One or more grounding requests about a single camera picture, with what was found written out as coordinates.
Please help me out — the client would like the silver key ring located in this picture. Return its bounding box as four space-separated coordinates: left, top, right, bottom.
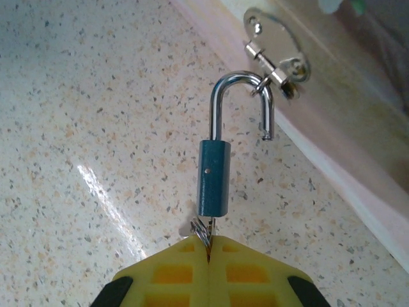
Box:
189 217 213 248

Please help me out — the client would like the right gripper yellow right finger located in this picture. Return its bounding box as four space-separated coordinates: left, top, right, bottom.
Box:
207 235 332 307

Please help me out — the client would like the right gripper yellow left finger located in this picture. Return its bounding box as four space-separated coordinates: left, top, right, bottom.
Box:
89 235 210 307

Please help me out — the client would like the blue padlock with steel shackle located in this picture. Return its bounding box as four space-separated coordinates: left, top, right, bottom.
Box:
196 71 277 219

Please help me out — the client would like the small silver key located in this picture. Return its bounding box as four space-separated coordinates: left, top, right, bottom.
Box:
206 216 217 266

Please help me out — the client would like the silver hasp plate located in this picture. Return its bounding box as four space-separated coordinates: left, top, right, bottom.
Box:
242 6 313 100

